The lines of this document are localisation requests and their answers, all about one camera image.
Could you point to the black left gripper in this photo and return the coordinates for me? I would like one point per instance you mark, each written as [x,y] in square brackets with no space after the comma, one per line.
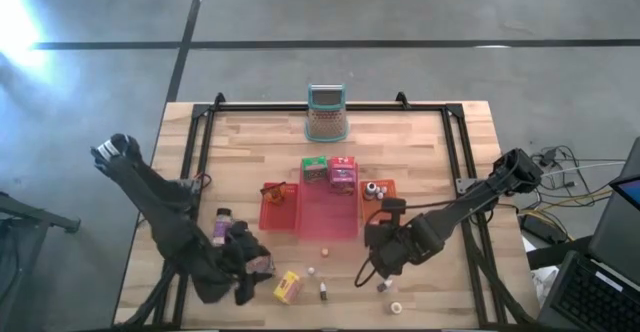
[245,257]

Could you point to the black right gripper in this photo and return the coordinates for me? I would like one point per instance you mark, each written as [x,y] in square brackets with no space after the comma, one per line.
[395,247]

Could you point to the yellow Corn Pops cereal box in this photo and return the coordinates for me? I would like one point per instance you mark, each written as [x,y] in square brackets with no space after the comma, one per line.
[288,288]

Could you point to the black food colouring bottle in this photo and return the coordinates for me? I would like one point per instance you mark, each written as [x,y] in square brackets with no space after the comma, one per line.
[370,190]

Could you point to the purple Raisin Bran cereal box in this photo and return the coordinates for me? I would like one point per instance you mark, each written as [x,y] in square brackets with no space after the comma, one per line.
[343,181]

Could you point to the red Froot Loops cereal box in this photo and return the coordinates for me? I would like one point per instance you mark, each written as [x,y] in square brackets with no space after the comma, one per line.
[342,162]

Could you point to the green Apple Jacks cereal box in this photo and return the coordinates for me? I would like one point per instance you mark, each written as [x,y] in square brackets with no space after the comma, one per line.
[314,168]

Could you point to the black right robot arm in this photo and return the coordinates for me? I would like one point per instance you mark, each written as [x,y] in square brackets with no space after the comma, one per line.
[475,197]

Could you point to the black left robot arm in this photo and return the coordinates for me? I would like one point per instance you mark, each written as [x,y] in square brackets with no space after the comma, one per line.
[150,202]

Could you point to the cereal box with pink label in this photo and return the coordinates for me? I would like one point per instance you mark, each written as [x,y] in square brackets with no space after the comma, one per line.
[263,264]

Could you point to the sprinkles jar purple label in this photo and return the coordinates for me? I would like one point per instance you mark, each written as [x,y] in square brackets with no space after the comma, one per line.
[223,224]

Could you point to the dark blue dropper bottle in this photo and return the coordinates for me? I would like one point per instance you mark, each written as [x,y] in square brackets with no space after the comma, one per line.
[385,286]

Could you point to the orange plastic basket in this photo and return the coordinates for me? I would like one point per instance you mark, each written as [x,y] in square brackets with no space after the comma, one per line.
[367,209]

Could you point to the red plastic basket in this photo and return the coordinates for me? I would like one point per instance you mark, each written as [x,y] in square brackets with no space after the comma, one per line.
[277,217]

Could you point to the pink translucent plastic bin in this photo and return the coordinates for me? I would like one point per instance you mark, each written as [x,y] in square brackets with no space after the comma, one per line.
[327,212]

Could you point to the brown dropper bottle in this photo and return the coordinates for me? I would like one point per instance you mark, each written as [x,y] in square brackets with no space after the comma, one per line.
[323,292]

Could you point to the teal mesh basket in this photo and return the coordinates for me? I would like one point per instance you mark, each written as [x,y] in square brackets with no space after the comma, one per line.
[326,122]

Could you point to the black power brick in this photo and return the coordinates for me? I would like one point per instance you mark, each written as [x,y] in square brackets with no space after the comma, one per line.
[540,228]

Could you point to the crumpled white plastic bag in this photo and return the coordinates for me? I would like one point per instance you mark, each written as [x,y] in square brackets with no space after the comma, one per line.
[545,284]

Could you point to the grey laptop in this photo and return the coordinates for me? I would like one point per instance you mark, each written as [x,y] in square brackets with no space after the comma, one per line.
[590,292]

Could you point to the black metal stand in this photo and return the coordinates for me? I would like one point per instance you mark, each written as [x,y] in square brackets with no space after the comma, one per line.
[45,214]

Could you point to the blue lit screen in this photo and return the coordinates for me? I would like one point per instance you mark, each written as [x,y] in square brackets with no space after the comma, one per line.
[627,192]

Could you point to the black metal table frame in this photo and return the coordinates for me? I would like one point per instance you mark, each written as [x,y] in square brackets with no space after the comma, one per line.
[270,107]

